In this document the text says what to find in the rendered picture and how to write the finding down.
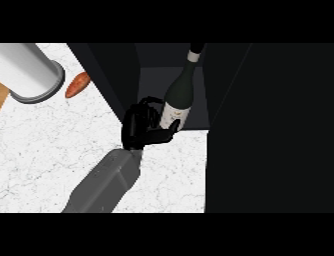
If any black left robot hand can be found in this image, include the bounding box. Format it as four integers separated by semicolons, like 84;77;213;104
120;95;182;151

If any dark green wine bottle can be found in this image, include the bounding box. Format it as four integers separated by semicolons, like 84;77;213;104
158;42;207;132

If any dark open cabinet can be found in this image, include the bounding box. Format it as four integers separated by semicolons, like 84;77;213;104
133;42;211;132

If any narrow dark cabinet door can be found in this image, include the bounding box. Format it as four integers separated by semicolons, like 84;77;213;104
65;42;144;125

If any white cylinder with grey rim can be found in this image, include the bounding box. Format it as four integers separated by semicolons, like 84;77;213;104
0;42;67;105

